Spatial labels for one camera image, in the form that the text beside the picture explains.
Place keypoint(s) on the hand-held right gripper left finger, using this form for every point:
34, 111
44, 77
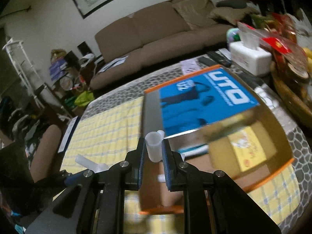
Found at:
143, 165

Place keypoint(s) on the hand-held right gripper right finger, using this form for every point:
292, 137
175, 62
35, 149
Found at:
165, 165

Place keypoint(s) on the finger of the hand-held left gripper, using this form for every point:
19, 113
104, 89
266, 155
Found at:
73, 178

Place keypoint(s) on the blue lidded cardboard shoe box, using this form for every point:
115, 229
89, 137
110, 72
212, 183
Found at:
209, 102

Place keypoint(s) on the small yellow cardboard box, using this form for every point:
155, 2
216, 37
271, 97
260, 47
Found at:
243, 146

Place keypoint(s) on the brown padded stool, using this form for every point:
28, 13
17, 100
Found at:
47, 148

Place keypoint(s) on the yellow checked tablecloth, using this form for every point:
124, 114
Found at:
107, 131

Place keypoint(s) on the grey pebble pattern table mat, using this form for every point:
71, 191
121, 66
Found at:
117, 93

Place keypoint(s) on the green cloth bag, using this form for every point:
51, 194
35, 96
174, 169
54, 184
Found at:
84, 98

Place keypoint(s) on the white printed leaflet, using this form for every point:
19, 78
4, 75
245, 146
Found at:
191, 67

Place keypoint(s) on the papers on sofa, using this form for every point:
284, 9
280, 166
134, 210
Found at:
113, 63

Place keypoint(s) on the cluttered storage shelf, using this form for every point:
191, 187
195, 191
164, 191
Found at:
63, 70

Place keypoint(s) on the black remote control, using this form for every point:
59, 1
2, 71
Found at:
217, 58

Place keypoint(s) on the white coat rack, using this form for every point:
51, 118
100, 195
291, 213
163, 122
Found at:
20, 70

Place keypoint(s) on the brown sofa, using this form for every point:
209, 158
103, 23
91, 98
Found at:
151, 41

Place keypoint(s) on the black speaker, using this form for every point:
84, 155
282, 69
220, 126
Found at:
83, 48

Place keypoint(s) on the white tissue box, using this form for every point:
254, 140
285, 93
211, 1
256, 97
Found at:
253, 56

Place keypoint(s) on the wicker fruit basket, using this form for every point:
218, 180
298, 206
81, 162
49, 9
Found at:
290, 95

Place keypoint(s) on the pastel round ball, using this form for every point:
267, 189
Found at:
232, 36

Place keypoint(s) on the brown throw pillow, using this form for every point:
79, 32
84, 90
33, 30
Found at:
195, 12

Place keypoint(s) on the red envelope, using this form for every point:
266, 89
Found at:
276, 44

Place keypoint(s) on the dark grey cushion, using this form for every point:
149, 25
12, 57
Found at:
231, 4

